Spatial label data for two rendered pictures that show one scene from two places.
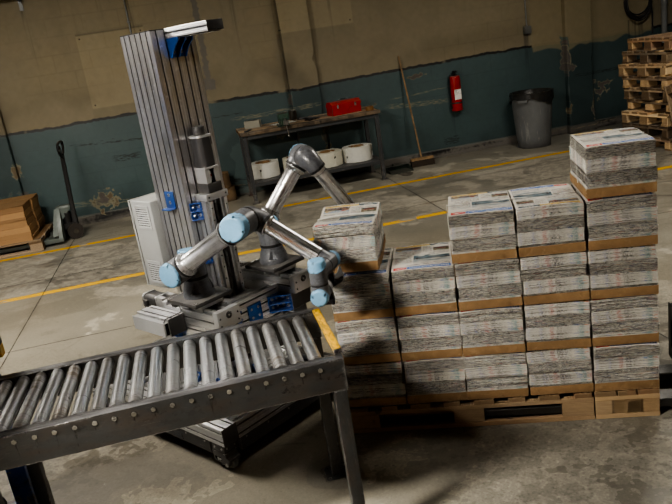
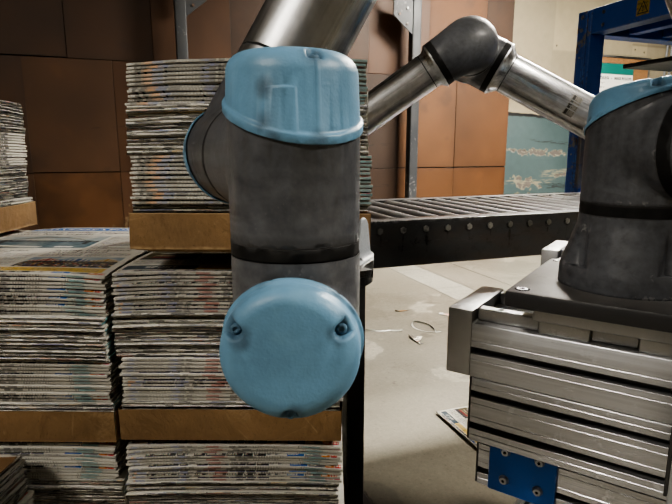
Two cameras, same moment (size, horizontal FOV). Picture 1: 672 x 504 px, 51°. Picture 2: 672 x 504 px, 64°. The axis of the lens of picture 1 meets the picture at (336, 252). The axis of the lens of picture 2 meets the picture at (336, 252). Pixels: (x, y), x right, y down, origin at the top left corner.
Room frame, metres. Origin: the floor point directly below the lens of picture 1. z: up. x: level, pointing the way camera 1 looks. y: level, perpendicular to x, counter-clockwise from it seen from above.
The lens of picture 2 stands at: (4.09, -0.13, 0.98)
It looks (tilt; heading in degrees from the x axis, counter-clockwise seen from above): 11 degrees down; 170
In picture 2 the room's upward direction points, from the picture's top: straight up
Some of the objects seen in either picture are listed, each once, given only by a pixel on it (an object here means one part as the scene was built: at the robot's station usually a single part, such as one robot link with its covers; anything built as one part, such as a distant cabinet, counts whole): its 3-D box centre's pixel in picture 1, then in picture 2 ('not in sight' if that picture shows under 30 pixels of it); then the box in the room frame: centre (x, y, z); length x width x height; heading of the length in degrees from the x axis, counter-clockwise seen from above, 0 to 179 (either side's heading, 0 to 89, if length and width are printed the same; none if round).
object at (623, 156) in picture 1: (613, 274); not in sight; (3.06, -1.26, 0.65); 0.39 x 0.30 x 1.29; 170
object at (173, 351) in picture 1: (172, 371); (489, 211); (2.46, 0.68, 0.77); 0.47 x 0.05 x 0.05; 10
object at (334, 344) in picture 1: (326, 329); not in sight; (2.55, 0.08, 0.81); 0.43 x 0.03 x 0.02; 10
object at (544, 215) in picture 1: (544, 219); not in sight; (3.12, -0.97, 0.95); 0.38 x 0.29 x 0.23; 170
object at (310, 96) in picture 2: not in sight; (284, 155); (3.77, -0.10, 0.97); 0.11 x 0.08 x 0.11; 14
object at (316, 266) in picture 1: (319, 270); not in sight; (2.80, 0.08, 0.97); 0.11 x 0.08 x 0.11; 156
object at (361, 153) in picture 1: (310, 146); not in sight; (9.28, 0.12, 0.55); 1.80 x 0.70 x 1.09; 100
